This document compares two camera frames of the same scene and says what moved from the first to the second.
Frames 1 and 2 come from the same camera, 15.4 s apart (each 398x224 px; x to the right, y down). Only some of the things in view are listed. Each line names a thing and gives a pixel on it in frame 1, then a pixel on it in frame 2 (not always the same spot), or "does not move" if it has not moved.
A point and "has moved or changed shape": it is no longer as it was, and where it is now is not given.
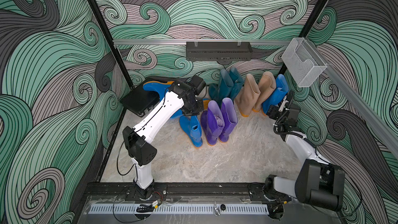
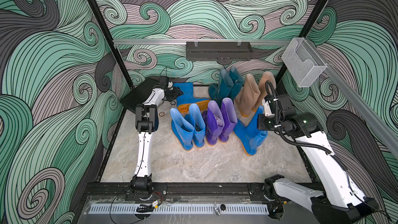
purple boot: x=229 y=117 does not move
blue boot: x=282 y=88 to x=250 y=136
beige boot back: x=245 y=100 does not move
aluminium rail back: x=123 y=42 does not move
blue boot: x=161 y=88 has moved or changed shape
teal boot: x=238 y=79 does not move
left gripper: x=200 y=109 to x=178 y=93
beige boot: x=267 y=83 does not move
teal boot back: x=223 y=88 does not move
